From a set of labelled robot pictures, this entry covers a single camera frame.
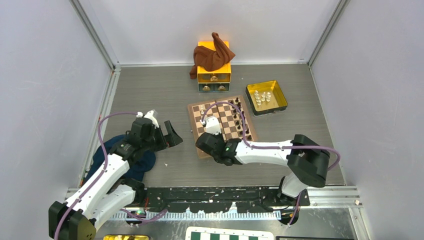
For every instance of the brown cloth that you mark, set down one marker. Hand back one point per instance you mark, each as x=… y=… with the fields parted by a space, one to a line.
x=211 y=60

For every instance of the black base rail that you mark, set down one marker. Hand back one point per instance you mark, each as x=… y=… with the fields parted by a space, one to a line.
x=246 y=199

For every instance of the yellow metal tray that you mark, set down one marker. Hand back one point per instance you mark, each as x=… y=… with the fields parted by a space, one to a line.
x=266 y=98

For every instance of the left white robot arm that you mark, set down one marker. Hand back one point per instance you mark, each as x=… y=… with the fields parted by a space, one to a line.
x=107 y=191

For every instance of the yellow drawer box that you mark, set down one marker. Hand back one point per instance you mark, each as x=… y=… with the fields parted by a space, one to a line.
x=214 y=81

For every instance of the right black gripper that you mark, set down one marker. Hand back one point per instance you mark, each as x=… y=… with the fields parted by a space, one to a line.
x=219 y=135

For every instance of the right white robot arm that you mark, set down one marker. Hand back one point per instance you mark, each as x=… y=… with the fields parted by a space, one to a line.
x=307 y=161

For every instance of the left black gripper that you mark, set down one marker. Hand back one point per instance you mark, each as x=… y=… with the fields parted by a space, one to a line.
x=171 y=139

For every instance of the green white chess mat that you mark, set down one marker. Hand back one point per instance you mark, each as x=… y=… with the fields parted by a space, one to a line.
x=207 y=233

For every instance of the dark blue cloth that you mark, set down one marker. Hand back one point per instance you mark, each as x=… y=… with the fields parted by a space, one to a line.
x=136 y=171

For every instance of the wooden chess board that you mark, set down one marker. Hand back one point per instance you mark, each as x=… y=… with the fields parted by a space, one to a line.
x=229 y=121

